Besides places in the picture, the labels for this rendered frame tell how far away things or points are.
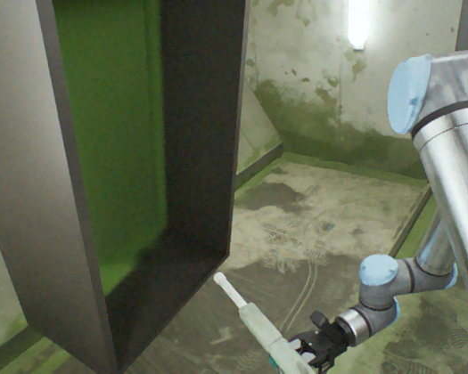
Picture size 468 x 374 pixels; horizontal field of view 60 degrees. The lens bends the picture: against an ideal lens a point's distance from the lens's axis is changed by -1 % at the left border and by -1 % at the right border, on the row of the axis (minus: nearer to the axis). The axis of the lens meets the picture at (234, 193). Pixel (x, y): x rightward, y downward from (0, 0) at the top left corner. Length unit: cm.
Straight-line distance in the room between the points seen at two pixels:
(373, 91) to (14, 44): 230
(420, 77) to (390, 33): 198
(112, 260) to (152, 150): 42
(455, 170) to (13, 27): 65
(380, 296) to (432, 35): 176
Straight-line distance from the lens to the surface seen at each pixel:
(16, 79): 75
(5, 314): 199
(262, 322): 110
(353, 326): 113
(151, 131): 145
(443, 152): 64
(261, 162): 295
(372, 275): 108
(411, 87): 66
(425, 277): 113
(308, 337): 111
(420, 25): 259
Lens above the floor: 140
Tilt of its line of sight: 29 degrees down
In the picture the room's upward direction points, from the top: 7 degrees counter-clockwise
